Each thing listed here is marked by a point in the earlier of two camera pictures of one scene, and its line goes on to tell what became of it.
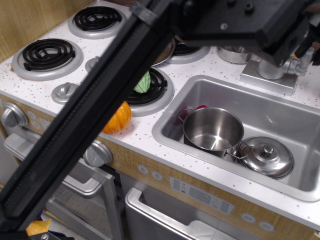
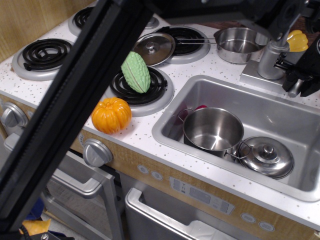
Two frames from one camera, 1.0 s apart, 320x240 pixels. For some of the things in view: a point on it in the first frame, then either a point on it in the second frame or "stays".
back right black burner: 184,53 stays
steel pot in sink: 214,130 stays
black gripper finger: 307,41 -> 307,67
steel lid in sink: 266,157 stays
